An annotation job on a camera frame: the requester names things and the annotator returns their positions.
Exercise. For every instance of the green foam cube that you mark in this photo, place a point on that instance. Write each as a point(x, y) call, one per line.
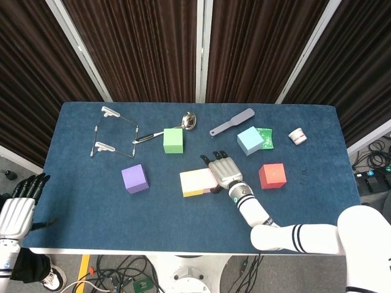
point(173, 140)

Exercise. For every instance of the small black floor object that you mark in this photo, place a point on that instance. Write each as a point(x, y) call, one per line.
point(10, 175)

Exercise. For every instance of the yellow floor tape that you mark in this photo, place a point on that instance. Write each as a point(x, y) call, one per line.
point(84, 267)

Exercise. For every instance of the pink foam cube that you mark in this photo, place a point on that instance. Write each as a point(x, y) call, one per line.
point(206, 180)

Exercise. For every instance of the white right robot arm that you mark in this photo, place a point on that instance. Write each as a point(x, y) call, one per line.
point(253, 210)

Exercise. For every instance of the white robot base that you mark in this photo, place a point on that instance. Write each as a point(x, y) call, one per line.
point(189, 261)

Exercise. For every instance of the person in black clothing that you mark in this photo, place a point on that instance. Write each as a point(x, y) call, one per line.
point(30, 265)

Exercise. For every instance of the white partition post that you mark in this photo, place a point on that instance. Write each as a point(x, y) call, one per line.
point(18, 158)
point(204, 45)
point(369, 142)
point(309, 45)
point(78, 45)

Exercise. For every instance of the small green box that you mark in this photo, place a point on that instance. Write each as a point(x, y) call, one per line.
point(143, 286)

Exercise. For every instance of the brown pleated curtain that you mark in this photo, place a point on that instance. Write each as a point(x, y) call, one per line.
point(360, 61)
point(137, 45)
point(259, 45)
point(30, 76)

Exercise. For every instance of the light blue foam cube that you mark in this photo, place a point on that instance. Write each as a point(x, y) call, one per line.
point(250, 140)

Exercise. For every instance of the green printed packet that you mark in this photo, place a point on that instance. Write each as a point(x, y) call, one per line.
point(268, 140)

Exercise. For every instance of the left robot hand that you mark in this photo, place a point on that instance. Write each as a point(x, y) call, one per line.
point(16, 216)

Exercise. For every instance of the black power adapters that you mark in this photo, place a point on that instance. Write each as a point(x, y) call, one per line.
point(371, 181)

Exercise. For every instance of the red foam cube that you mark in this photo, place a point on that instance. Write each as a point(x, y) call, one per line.
point(272, 175)

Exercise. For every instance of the blue velvet table cloth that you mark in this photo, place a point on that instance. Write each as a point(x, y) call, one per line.
point(195, 226)

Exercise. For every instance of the yellow pink block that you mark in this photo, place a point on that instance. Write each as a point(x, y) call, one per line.
point(191, 183)

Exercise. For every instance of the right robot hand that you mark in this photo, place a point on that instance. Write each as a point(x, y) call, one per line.
point(226, 172)

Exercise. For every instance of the grey plastic spatula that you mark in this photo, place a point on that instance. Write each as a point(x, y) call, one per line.
point(232, 122)

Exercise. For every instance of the small white jar red label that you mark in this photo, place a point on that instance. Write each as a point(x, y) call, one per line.
point(297, 137)

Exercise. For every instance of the purple foam cube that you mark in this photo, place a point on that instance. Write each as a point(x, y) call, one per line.
point(134, 180)

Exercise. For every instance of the white table frame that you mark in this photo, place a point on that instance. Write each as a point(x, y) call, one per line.
point(152, 251)

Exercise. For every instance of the black white sneaker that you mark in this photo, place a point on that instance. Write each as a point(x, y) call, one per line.
point(53, 279)

